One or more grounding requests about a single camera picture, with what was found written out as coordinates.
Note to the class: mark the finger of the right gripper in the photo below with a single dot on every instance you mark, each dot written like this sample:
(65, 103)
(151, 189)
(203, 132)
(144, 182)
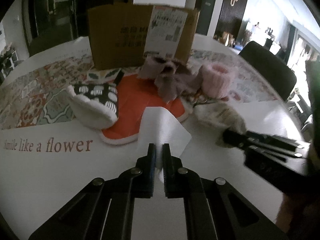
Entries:
(257, 145)

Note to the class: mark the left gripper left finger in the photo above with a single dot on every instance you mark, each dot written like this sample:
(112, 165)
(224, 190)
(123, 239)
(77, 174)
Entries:
(103, 209)

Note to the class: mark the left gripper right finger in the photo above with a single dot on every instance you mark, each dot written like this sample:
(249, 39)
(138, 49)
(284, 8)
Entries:
(214, 209)

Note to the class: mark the beige fuzzy cloth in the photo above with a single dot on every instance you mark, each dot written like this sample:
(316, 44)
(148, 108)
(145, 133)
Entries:
(220, 116)

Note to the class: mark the orange quilted pot holder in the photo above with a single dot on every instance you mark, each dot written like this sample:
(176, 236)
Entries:
(134, 96)

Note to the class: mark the white cloth sheet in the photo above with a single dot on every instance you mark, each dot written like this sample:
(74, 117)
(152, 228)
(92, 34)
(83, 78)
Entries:
(158, 126)

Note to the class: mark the dark chair right side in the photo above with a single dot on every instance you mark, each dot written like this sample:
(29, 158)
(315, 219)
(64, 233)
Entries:
(275, 71)

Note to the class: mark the dark chair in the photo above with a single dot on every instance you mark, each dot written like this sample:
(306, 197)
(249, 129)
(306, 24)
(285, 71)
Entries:
(275, 71)
(49, 38)

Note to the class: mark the black white patterned mitt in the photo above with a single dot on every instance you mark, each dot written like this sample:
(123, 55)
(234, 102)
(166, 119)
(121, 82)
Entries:
(94, 105)

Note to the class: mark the patterned tile tablecloth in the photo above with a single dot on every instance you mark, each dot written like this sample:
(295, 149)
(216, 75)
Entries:
(34, 185)

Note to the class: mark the brown cardboard box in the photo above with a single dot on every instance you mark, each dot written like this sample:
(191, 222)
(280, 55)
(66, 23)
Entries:
(123, 35)

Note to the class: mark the dark chair far left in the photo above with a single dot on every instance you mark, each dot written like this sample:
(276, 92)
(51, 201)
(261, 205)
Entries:
(49, 38)

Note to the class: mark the dark double glass door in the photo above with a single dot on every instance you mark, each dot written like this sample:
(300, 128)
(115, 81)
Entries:
(39, 15)

